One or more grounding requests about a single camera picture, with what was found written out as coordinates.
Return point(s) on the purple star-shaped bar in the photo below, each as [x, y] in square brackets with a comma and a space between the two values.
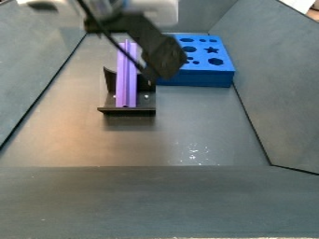
[126, 82]

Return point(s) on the black curved fixture stand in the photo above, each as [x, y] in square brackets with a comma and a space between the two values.
[146, 97]

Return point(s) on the blue foam shape block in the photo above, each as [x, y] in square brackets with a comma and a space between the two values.
[209, 67]

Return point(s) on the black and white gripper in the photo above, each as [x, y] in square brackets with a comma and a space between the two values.
[109, 17]

